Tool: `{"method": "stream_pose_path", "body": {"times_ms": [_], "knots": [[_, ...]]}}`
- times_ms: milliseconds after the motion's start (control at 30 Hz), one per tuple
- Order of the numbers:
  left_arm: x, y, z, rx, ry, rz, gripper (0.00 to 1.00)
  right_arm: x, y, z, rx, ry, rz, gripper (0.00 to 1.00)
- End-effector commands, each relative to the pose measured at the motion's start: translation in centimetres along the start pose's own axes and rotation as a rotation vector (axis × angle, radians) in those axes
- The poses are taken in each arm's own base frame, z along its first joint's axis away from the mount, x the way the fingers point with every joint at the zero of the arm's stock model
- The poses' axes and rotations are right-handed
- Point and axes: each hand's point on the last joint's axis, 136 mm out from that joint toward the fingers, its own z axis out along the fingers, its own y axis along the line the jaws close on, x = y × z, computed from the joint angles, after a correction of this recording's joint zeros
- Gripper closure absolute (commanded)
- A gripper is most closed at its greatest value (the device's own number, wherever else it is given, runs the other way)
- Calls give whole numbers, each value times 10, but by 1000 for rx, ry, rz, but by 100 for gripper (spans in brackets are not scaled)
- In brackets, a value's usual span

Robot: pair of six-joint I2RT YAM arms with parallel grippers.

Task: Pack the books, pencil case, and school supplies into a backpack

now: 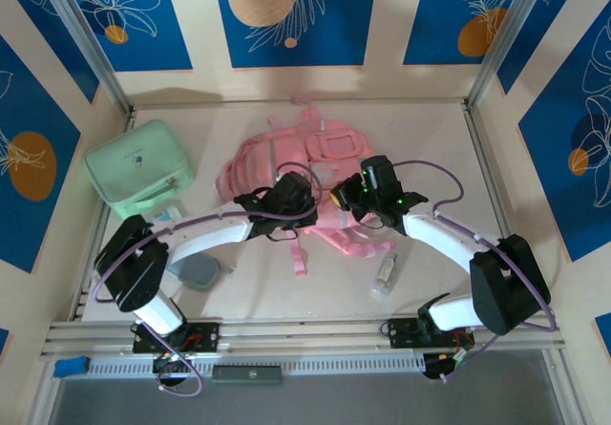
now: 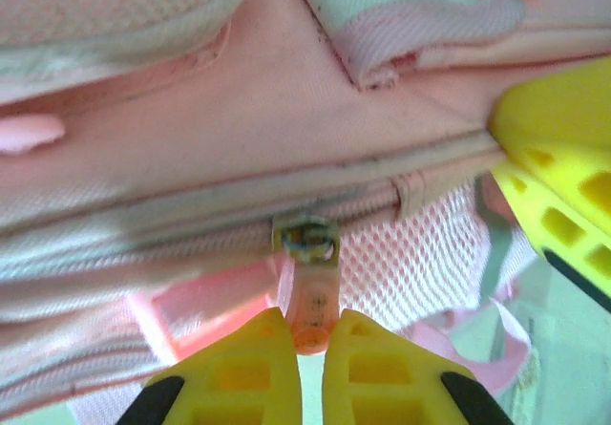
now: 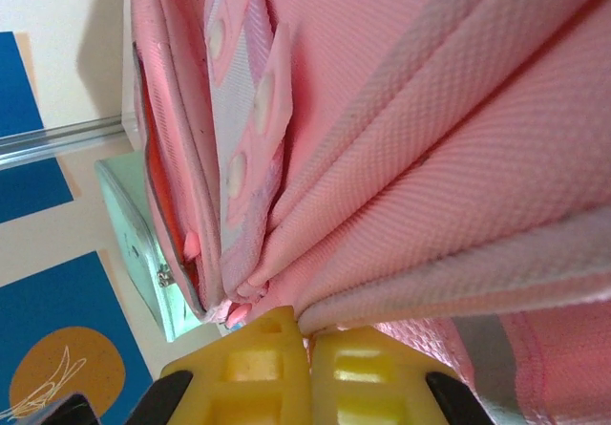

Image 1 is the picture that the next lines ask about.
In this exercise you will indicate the pink backpack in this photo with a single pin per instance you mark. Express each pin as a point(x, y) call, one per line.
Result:
point(258, 162)

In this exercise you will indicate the grey pencil case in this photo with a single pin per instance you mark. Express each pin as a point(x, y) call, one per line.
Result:
point(200, 274)

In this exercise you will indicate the blue white wipes pack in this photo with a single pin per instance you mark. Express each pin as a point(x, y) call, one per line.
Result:
point(169, 214)

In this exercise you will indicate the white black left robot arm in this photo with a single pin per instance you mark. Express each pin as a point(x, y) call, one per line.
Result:
point(210, 237)

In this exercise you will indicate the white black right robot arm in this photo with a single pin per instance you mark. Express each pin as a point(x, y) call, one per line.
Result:
point(439, 236)

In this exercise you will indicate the mint green zip case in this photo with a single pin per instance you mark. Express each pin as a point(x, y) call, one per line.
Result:
point(138, 162)

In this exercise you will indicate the dark green flat box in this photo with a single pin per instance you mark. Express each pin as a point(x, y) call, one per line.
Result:
point(246, 375)

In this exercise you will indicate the aluminium table edge rail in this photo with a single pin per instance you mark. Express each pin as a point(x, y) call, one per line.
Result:
point(484, 157)

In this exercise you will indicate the wide aluminium frame rail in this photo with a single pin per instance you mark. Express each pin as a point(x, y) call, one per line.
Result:
point(296, 336)

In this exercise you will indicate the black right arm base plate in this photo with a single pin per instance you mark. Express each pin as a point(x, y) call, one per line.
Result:
point(401, 334)

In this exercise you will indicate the blue floral wall poster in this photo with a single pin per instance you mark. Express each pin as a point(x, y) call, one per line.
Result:
point(334, 38)
point(539, 9)
point(549, 157)
point(19, 110)
point(429, 24)
point(50, 28)
point(143, 38)

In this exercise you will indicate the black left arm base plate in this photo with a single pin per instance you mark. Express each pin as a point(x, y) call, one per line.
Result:
point(210, 336)

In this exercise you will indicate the aluminium frame post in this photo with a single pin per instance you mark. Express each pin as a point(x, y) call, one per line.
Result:
point(503, 38)
point(90, 48)

